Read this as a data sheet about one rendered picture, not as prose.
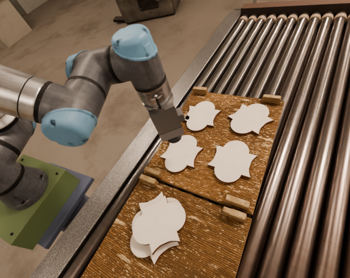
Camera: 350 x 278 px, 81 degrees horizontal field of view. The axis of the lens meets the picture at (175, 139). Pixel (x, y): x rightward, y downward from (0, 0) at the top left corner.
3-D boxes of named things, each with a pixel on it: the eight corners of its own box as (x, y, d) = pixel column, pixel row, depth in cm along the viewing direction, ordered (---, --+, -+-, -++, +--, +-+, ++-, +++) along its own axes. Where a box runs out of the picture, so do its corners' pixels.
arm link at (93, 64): (48, 80, 38) (99, 70, 35) (70, 46, 45) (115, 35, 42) (75, 109, 44) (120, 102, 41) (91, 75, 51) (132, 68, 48)
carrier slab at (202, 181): (144, 175, 69) (142, 172, 68) (193, 93, 88) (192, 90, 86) (252, 215, 53) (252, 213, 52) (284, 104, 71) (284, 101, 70)
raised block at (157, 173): (146, 174, 67) (142, 170, 65) (148, 169, 68) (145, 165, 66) (160, 179, 64) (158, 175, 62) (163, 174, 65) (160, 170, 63)
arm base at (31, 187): (0, 204, 72) (-28, 194, 64) (28, 167, 80) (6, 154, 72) (28, 215, 67) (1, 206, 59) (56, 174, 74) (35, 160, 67)
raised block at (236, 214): (222, 214, 53) (221, 210, 51) (224, 208, 54) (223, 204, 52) (245, 224, 51) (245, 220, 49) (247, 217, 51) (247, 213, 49)
